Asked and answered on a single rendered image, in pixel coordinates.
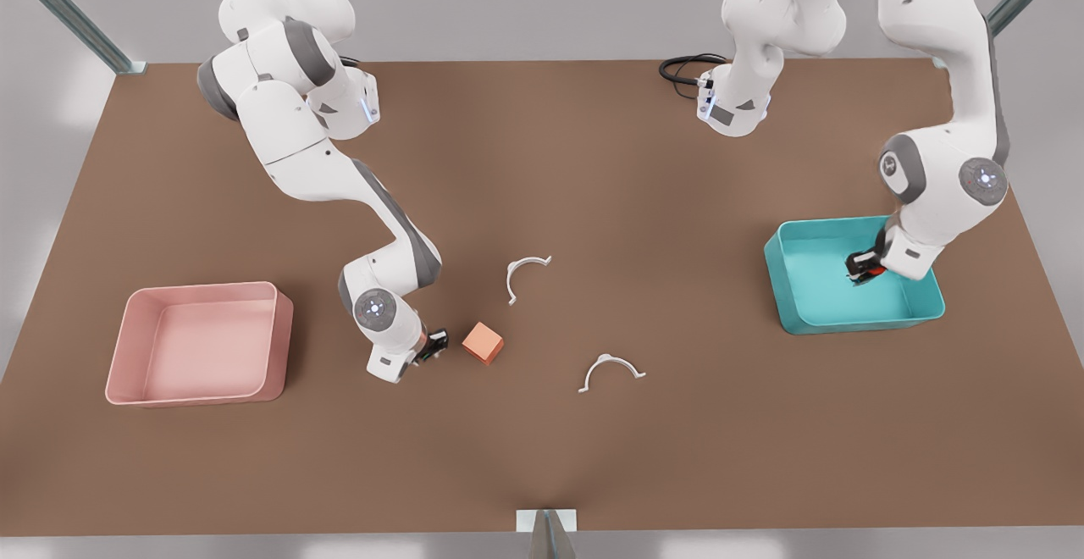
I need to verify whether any blue storage box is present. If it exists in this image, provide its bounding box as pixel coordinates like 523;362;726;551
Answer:
764;216;946;336

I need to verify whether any pink storage box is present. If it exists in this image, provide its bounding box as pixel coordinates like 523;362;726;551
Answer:
105;281;295;407

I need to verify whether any orange cube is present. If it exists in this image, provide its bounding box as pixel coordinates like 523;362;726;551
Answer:
462;322;506;366

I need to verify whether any white curved clip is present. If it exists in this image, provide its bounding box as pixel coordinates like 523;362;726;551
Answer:
578;354;647;394
506;256;553;307

